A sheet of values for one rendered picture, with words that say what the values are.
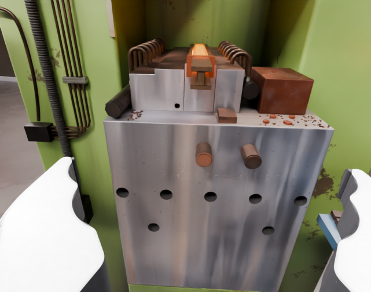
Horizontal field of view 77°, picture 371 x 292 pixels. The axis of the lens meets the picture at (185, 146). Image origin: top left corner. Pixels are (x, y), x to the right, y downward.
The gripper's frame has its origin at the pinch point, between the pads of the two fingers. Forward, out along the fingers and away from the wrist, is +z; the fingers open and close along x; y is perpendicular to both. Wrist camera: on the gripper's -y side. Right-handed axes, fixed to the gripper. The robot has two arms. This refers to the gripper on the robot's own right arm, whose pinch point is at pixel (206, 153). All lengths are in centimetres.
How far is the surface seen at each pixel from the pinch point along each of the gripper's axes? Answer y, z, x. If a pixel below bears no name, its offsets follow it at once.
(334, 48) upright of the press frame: -2, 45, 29
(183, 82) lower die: 3.2, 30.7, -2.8
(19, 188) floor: 100, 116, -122
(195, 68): -0.9, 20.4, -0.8
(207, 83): 1.1, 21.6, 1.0
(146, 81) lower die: 3.3, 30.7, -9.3
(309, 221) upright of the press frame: 48, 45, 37
